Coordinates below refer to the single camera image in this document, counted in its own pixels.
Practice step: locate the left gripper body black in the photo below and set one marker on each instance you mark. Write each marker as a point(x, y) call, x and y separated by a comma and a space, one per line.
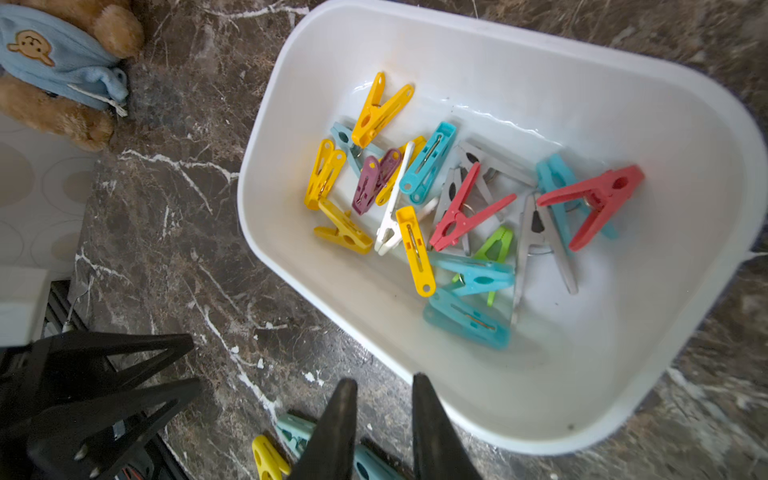
point(22, 371)

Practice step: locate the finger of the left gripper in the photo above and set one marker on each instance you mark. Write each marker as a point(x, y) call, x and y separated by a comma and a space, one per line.
point(84, 360)
point(93, 439)

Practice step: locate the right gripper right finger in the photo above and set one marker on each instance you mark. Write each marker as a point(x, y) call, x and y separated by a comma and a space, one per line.
point(438, 451)

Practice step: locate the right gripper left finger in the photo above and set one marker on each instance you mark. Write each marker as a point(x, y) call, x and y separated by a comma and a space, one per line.
point(330, 450)

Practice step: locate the mint green clothespin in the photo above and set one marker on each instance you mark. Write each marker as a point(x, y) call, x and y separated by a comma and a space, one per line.
point(295, 433)

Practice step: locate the dark teal clothespin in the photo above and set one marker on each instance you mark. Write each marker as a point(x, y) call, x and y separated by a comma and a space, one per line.
point(370, 466)

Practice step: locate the teal clothespin cluster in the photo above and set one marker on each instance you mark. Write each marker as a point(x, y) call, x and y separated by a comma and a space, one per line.
point(450, 312)
point(477, 276)

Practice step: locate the orange yellow clothespin cluster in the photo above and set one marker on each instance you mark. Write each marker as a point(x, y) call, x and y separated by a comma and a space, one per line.
point(416, 251)

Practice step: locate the lime green clothespin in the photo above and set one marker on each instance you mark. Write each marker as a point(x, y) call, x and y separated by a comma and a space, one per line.
point(494, 249)

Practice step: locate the white clothespin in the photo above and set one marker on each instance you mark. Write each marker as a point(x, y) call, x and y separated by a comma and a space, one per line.
point(388, 234)

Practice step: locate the red clothespin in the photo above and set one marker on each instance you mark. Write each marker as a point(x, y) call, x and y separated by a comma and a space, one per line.
point(454, 223)
point(604, 195)

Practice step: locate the maroon clothespin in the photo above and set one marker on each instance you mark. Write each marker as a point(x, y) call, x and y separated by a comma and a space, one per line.
point(374, 176)

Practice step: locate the light teal clothespin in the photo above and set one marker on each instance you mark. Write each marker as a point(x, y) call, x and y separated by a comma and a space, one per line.
point(355, 155)

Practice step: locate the white plastic storage box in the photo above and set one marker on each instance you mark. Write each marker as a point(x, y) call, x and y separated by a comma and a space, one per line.
point(576, 366)

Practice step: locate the brown teddy bear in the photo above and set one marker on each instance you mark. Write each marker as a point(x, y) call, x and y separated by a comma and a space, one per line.
point(60, 66)

